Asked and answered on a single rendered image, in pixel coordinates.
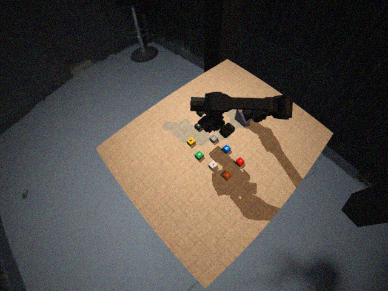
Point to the red block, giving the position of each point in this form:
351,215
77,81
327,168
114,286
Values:
240,161

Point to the green block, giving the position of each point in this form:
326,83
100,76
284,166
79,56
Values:
199,155

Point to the orange block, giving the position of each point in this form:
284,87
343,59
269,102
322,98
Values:
227,175

